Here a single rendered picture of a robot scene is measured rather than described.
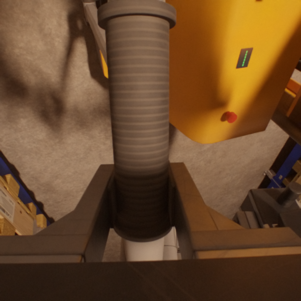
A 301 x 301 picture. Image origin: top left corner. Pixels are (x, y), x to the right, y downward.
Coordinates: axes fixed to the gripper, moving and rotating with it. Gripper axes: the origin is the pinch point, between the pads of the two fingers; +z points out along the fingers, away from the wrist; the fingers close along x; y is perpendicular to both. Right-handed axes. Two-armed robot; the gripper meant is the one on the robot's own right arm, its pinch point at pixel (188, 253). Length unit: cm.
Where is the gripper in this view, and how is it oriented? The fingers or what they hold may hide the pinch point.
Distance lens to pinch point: 25.9
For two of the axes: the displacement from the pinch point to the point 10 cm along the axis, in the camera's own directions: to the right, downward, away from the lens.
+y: 0.0, -7.0, -7.2
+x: 0.3, 7.2, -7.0
